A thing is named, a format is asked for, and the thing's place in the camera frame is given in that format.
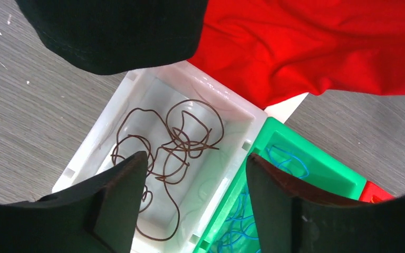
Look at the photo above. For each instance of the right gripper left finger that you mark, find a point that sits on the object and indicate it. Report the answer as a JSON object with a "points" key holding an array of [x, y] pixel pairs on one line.
{"points": [[96, 215]]}

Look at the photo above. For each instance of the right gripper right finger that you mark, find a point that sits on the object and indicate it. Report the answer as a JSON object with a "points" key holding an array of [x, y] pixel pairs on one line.
{"points": [[292, 215]]}

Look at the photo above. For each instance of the green plastic bin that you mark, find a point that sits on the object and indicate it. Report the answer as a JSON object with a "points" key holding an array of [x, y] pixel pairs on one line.
{"points": [[232, 227]]}

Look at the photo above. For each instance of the red plastic bin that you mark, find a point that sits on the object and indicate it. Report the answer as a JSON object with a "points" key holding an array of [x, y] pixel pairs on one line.
{"points": [[372, 193]]}

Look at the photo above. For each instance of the white plastic bin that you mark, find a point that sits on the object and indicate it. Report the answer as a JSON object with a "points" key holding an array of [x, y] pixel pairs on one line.
{"points": [[196, 133]]}

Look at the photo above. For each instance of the red t-shirt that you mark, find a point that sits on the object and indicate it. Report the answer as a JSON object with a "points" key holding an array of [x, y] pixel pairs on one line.
{"points": [[270, 51]]}

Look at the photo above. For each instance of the black t-shirt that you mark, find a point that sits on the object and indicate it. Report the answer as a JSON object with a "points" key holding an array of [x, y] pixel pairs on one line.
{"points": [[110, 37]]}

